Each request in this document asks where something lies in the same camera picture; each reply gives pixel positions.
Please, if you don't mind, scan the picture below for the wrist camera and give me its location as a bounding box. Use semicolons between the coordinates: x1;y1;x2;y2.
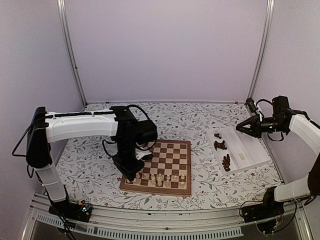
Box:
245;97;264;121
135;150;153;161

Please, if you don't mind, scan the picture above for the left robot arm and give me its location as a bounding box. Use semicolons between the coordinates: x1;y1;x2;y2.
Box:
11;104;158;217

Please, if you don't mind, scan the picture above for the pile of dark chess pieces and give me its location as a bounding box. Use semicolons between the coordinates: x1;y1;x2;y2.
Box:
213;133;232;173

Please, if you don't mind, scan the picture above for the floral patterned table mat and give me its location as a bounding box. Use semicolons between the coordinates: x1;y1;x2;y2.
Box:
57;102;282;211

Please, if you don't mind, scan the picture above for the light bishop piece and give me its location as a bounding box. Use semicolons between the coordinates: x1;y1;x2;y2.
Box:
164;179;171;188

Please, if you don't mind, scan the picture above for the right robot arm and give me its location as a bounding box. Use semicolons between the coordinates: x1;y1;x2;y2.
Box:
236;95;320;218

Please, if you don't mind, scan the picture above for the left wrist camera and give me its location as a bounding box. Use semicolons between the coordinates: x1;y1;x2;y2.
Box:
135;150;153;161

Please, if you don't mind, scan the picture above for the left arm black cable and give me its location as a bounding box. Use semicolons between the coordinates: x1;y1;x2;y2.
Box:
126;104;151;123

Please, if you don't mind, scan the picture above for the left aluminium frame post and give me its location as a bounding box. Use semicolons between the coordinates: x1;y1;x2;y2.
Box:
57;0;88;107

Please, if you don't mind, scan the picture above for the right aluminium frame post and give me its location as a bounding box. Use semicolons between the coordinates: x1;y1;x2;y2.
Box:
246;0;275;98

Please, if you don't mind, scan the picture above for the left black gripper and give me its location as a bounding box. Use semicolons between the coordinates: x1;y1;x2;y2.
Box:
112;137;145;182

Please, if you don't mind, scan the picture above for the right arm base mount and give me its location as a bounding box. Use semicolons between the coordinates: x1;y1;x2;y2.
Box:
239;201;285;235

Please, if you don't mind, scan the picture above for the light queen piece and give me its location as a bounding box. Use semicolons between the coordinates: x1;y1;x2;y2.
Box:
151;175;156;186

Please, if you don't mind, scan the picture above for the white plastic tray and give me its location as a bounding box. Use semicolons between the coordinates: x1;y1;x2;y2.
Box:
206;127;272;176

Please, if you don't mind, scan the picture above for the light king piece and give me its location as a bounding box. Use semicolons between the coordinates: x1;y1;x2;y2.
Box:
156;177;163;187

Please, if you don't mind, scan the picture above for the light piece among dark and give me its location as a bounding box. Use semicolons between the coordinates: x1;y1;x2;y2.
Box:
179;181;186;189

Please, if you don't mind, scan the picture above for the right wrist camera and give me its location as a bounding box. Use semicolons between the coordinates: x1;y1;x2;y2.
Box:
245;97;264;121

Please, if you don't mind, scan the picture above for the aluminium frame post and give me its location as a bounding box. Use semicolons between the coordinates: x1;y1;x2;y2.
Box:
246;0;275;98
57;0;88;107

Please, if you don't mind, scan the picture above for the wooden chess board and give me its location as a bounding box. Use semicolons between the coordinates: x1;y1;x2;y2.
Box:
119;140;192;197

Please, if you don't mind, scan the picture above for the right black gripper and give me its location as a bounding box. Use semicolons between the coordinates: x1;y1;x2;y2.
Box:
237;114;288;139

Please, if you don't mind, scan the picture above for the front aluminium rail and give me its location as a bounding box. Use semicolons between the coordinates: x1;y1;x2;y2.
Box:
21;194;313;240

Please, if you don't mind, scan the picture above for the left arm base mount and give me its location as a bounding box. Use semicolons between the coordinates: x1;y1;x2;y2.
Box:
48;199;93;223

